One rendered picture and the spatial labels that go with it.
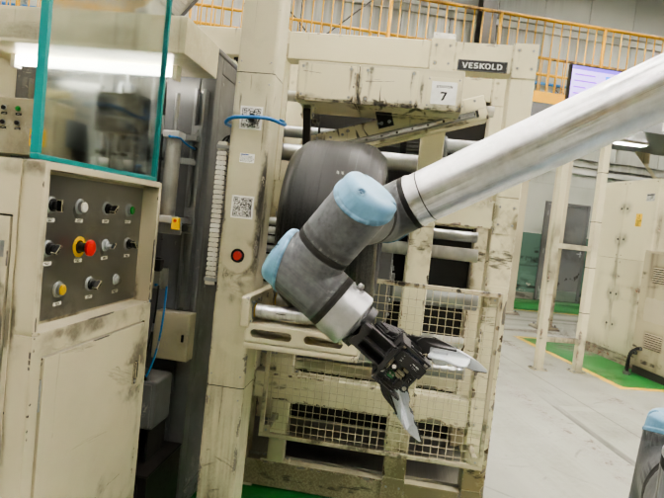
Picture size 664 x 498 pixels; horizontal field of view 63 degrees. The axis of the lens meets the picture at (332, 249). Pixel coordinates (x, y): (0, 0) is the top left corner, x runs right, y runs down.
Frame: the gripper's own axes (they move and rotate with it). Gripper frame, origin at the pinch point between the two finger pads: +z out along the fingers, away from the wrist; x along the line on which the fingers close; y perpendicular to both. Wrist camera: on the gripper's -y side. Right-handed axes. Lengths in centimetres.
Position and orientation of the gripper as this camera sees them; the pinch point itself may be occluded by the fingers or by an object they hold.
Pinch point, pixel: (454, 405)
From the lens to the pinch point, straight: 89.7
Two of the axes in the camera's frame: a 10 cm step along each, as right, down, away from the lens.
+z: 7.5, 6.6, -0.3
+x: 6.6, -7.4, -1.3
